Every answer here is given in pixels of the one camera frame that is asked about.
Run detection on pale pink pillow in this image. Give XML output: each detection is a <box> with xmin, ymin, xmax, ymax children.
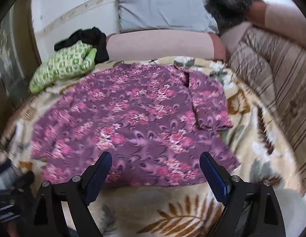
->
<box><xmin>219</xmin><ymin>22</ymin><xmax>257</xmax><ymax>55</ymax></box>

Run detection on grey pillow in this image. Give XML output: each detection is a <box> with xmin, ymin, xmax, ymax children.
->
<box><xmin>116</xmin><ymin>0</ymin><xmax>219</xmax><ymax>34</ymax></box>

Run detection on green patterned cloth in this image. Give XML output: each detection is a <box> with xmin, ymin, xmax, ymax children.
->
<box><xmin>29</xmin><ymin>41</ymin><xmax>97</xmax><ymax>94</ymax></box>

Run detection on purple floral garment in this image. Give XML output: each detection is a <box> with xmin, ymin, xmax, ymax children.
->
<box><xmin>31</xmin><ymin>64</ymin><xmax>241</xmax><ymax>187</ymax></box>

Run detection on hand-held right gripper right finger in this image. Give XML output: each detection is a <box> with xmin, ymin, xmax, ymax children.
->
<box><xmin>199</xmin><ymin>152</ymin><xmax>287</xmax><ymax>237</ymax></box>

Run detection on pink bolster cushion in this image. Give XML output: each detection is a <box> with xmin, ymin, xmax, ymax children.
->
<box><xmin>106</xmin><ymin>31</ymin><xmax>227</xmax><ymax>62</ymax></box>

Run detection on beige striped blanket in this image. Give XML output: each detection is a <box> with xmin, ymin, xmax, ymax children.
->
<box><xmin>228</xmin><ymin>26</ymin><xmax>306</xmax><ymax>187</ymax></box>

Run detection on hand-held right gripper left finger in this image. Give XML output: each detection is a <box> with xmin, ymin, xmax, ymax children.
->
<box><xmin>23</xmin><ymin>151</ymin><xmax>113</xmax><ymax>237</ymax></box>

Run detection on beige leaf print blanket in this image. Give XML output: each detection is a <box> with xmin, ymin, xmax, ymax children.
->
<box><xmin>0</xmin><ymin>55</ymin><xmax>304</xmax><ymax>237</ymax></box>

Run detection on black cloth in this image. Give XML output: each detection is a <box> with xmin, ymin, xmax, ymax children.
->
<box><xmin>54</xmin><ymin>27</ymin><xmax>109</xmax><ymax>63</ymax></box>

